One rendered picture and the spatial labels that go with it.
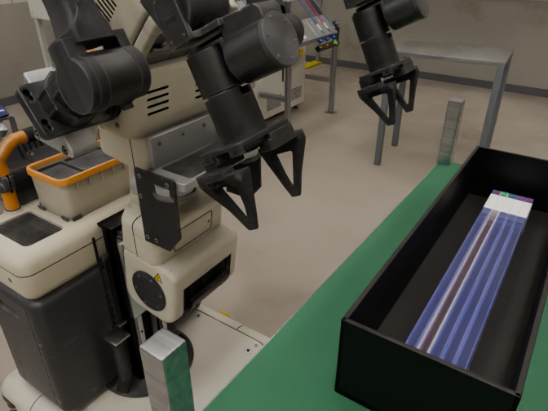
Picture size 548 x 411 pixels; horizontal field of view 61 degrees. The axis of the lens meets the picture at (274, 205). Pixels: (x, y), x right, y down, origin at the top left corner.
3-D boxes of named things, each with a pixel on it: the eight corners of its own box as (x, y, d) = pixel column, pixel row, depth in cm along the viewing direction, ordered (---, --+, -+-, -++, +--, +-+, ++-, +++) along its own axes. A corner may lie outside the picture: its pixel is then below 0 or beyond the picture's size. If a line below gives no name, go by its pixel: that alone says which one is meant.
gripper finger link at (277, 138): (325, 184, 60) (299, 116, 58) (298, 208, 55) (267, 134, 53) (285, 193, 65) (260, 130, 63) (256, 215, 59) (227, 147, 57)
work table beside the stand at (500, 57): (475, 186, 307) (506, 62, 267) (373, 164, 337) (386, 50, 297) (486, 161, 341) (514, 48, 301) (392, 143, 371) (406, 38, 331)
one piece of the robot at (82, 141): (34, 138, 78) (21, 72, 71) (60, 130, 81) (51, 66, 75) (72, 160, 73) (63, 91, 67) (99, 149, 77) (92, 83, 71)
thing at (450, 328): (488, 205, 90) (492, 189, 88) (528, 215, 86) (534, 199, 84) (387, 385, 53) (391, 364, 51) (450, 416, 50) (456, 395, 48)
